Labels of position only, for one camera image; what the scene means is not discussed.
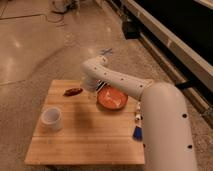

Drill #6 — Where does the dark red pepper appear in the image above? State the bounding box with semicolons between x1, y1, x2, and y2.
64;88;83;97

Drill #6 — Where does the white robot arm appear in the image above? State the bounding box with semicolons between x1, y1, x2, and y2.
82;56;198;171

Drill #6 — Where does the white ceramic cup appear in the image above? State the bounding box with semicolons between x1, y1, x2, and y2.
41;107;62;131

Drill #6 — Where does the orange bowl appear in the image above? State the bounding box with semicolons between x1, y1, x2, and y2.
97;85;128;110

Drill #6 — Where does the wooden table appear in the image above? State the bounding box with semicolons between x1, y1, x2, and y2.
25;80;145;166

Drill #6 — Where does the blue sponge block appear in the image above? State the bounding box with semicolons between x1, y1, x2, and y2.
133;126;142;140

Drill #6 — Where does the black box on floor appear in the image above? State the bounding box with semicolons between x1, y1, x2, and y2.
122;21;140;39

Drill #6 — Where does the white base in background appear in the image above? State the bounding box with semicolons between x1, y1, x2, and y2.
50;0;80;14

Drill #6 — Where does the long wall bench rail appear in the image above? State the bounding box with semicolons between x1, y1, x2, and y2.
99;0;213;128

